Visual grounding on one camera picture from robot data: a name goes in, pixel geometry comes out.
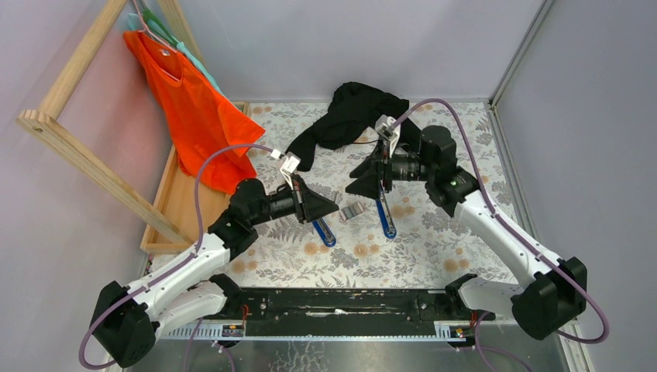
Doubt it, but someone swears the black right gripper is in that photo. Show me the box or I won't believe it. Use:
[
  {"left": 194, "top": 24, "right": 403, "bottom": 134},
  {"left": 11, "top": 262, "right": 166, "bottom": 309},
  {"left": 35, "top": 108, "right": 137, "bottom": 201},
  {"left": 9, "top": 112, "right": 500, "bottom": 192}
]
[{"left": 345, "top": 136, "right": 434, "bottom": 201}]

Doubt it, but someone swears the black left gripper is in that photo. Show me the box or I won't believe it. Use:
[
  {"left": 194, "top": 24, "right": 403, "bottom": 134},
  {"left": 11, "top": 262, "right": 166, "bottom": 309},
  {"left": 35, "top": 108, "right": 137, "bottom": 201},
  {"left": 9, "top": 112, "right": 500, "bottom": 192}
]
[{"left": 249, "top": 176, "right": 339, "bottom": 228}]

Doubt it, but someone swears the staple tray with staples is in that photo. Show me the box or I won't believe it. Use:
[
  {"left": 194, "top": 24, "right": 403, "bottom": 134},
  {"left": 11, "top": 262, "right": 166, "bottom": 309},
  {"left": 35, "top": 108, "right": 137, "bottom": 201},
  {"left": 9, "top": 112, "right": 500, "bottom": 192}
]
[{"left": 339, "top": 201, "right": 366, "bottom": 222}]

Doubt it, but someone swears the blue stapler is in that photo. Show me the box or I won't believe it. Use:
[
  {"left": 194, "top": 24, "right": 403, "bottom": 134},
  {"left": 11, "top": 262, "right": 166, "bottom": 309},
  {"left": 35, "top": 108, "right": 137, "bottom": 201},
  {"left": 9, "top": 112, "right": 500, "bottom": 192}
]
[
  {"left": 312, "top": 218, "right": 337, "bottom": 247},
  {"left": 376, "top": 188, "right": 397, "bottom": 239}
]

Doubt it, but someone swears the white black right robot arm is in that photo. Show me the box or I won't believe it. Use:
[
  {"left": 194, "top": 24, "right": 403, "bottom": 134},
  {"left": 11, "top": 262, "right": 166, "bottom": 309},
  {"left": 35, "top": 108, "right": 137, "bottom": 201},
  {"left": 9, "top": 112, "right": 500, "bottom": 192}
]
[{"left": 346, "top": 126, "right": 587, "bottom": 340}]

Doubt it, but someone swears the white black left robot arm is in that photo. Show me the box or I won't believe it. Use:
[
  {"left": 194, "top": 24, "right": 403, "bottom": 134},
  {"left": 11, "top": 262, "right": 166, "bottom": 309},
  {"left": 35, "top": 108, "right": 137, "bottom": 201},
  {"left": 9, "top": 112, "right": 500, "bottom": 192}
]
[{"left": 87, "top": 174, "right": 339, "bottom": 367}]

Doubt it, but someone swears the floral tablecloth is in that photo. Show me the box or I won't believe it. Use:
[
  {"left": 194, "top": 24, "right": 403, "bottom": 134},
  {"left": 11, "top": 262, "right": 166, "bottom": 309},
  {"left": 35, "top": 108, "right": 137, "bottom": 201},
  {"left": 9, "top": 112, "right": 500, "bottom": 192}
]
[{"left": 218, "top": 102, "right": 517, "bottom": 288}]

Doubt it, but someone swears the black crumpled garment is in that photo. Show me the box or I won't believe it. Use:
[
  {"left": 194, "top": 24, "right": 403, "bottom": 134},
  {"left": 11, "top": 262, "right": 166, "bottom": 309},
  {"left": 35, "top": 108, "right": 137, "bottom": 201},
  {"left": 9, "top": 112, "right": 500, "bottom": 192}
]
[{"left": 286, "top": 81, "right": 410, "bottom": 171}]

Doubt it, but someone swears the wooden tray base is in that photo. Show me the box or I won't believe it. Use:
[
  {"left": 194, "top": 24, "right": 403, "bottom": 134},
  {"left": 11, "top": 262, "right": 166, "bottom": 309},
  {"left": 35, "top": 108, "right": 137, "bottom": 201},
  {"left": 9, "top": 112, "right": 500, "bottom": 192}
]
[{"left": 140, "top": 102, "right": 253, "bottom": 255}]

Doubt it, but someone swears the orange t-shirt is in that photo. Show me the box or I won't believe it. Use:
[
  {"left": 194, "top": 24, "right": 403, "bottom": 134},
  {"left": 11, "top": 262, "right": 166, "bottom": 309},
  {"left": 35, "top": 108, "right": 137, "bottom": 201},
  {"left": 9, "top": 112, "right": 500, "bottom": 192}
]
[{"left": 123, "top": 31, "right": 265, "bottom": 194}]

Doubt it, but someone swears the pink clothes hanger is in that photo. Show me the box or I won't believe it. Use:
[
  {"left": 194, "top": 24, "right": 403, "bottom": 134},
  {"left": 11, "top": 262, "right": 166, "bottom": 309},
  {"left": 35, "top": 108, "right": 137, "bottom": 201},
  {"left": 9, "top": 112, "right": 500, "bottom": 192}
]
[{"left": 132, "top": 1, "right": 184, "bottom": 87}]

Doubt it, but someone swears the teal hanging garment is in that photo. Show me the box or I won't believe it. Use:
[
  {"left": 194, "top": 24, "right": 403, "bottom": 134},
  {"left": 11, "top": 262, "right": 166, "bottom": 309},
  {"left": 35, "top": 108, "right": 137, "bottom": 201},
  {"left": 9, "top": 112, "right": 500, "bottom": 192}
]
[{"left": 127, "top": 8, "right": 224, "bottom": 95}]

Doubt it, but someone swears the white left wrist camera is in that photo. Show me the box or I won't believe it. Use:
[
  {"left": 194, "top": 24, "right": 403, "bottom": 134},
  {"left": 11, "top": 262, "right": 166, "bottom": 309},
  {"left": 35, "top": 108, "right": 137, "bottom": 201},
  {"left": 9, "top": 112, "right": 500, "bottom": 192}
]
[{"left": 279, "top": 152, "right": 301, "bottom": 188}]

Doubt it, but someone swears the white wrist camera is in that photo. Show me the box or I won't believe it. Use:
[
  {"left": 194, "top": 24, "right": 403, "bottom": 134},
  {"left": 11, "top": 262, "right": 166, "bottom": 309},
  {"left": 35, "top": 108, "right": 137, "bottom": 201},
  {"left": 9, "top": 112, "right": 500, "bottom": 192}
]
[
  {"left": 374, "top": 115, "right": 401, "bottom": 156},
  {"left": 279, "top": 152, "right": 301, "bottom": 188}
]

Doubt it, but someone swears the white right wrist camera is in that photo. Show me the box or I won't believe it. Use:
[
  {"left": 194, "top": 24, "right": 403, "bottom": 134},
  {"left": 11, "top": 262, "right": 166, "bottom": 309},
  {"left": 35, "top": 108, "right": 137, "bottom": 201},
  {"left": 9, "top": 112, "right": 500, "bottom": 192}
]
[{"left": 374, "top": 115, "right": 401, "bottom": 156}]

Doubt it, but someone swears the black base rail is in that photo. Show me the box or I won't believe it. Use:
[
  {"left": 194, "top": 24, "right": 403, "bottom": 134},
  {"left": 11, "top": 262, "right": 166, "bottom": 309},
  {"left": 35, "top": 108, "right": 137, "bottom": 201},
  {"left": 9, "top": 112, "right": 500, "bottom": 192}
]
[{"left": 192, "top": 287, "right": 497, "bottom": 339}]

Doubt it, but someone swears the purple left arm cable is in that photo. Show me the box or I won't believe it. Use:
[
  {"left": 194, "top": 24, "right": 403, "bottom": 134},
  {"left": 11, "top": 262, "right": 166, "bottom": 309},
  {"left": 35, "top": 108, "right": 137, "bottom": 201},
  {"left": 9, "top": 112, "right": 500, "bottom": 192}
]
[{"left": 77, "top": 144, "right": 284, "bottom": 370}]

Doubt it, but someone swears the wooden clothes rack frame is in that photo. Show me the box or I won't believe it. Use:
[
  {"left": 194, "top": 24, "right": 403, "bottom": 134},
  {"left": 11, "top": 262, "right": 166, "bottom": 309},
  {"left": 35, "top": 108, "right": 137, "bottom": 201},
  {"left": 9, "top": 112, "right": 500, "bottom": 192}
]
[{"left": 15, "top": 0, "right": 206, "bottom": 246}]

